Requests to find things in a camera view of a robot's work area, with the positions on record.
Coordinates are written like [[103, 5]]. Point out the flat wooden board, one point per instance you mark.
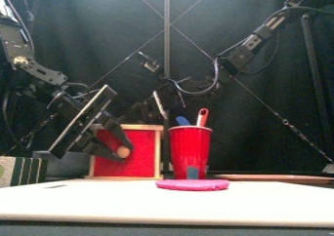
[[278, 178]]

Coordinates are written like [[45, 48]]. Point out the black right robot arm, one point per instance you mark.
[[243, 53]]

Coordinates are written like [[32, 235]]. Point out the grey block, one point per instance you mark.
[[65, 165]]

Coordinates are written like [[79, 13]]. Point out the green white striped box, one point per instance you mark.
[[21, 171]]

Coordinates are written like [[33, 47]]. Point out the round wooden drawer knob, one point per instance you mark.
[[123, 152]]

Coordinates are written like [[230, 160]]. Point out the red wooden drawer box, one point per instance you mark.
[[143, 155]]

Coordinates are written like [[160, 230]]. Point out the vertical metal frame pole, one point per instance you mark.
[[167, 31]]

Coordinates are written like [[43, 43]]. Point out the flat pink dough disc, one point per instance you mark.
[[192, 184]]

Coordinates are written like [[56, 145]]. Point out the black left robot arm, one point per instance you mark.
[[27, 63]]

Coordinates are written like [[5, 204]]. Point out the white cutting board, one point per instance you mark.
[[164, 207]]

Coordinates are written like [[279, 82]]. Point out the black frame post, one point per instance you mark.
[[315, 84]]

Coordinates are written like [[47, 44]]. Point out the red plastic cup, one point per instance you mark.
[[190, 149]]

